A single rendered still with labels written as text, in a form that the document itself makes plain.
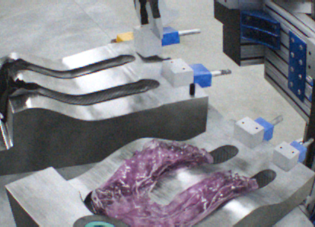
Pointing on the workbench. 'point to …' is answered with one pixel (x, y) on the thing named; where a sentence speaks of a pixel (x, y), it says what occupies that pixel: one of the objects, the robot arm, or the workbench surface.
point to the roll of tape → (98, 222)
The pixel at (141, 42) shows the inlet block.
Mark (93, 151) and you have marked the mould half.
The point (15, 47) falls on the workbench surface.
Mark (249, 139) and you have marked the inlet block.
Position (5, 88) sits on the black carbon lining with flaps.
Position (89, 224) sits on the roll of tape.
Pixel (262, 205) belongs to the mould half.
